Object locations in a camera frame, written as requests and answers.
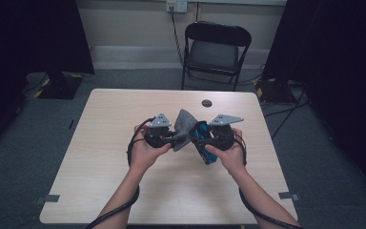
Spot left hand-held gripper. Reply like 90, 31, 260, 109
144, 113, 174, 149

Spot white wall socket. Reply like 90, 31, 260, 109
166, 0, 189, 13

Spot blue toy car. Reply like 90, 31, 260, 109
190, 120, 218, 166

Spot black wall socket cable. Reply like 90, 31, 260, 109
170, 8, 185, 65

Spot left hand-held gripper cable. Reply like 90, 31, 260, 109
85, 117, 156, 229

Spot person's left hand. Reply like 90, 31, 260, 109
129, 124, 172, 175

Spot person's right hand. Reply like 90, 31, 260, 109
205, 128, 246, 177

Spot hand-held gripper cable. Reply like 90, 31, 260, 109
85, 117, 156, 229
233, 133, 303, 229

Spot black floor cable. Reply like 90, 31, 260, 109
263, 89, 309, 141

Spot black folding chair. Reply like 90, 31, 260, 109
181, 20, 253, 93

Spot right hand-held gripper cable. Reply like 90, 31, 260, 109
233, 133, 303, 229

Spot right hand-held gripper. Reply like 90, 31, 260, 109
210, 114, 245, 152

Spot grey tape strip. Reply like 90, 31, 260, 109
278, 191, 300, 202
34, 194, 61, 205

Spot black stand base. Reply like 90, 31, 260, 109
37, 71, 84, 100
255, 77, 296, 104

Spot grey cloth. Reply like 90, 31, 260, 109
171, 109, 199, 153

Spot black curtain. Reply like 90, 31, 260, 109
261, 0, 366, 201
0, 0, 95, 160

